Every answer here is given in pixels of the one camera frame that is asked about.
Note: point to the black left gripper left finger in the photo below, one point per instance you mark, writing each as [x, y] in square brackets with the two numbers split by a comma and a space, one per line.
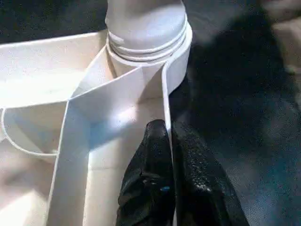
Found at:
[150, 183]

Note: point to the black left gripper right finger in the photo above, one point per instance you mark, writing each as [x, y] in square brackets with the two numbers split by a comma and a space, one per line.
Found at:
[202, 188]

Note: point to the white plastic table leg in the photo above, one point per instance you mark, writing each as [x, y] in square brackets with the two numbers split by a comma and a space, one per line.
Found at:
[145, 23]

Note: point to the white plastic table top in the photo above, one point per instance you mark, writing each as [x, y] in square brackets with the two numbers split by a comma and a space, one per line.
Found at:
[35, 70]

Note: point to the black table mat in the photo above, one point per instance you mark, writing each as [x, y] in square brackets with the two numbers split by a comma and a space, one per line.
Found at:
[235, 106]

